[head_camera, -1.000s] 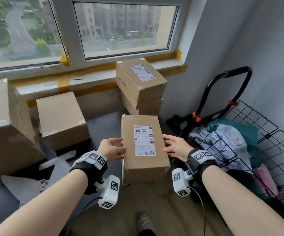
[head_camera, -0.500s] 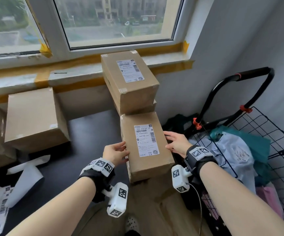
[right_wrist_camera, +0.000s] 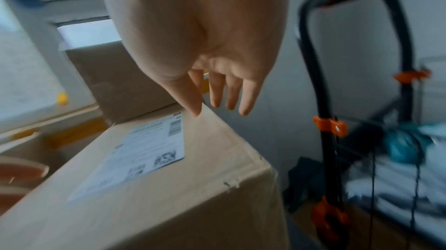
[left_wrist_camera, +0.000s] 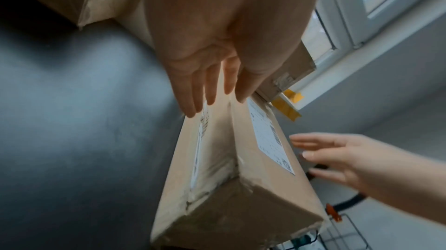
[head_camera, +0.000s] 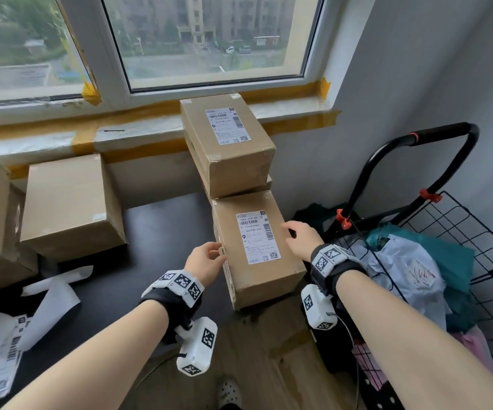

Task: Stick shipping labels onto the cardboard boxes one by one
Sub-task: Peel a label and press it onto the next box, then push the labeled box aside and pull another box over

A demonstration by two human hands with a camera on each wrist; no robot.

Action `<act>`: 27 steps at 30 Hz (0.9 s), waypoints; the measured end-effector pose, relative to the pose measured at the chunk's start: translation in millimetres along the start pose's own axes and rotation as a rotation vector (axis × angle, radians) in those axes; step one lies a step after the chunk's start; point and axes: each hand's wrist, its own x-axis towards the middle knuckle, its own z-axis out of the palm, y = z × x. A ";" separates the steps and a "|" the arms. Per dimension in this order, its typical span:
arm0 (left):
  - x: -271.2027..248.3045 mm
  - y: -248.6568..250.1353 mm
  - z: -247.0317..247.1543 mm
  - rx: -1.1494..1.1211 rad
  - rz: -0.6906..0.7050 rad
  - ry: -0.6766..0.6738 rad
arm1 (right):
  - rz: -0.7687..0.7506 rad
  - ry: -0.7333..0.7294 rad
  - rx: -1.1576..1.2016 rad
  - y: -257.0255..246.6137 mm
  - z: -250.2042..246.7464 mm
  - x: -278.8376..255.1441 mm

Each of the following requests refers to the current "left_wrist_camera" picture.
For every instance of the person's right hand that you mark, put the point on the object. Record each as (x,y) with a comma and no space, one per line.
(383,171)

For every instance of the person's left hand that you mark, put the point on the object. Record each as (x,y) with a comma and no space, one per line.
(237,9)

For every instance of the slim brown cardboard box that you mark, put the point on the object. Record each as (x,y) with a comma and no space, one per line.
(296,67)

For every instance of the white shipping label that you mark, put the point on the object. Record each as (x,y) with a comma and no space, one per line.
(268,133)

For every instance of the large brown cardboard box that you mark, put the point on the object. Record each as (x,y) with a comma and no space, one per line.
(244,210)

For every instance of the orange cart clip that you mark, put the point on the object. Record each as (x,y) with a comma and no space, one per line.
(332,211)

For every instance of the teal bag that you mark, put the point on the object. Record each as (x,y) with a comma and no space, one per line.
(303,241)

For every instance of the white window frame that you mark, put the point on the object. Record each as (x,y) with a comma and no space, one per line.
(345,9)

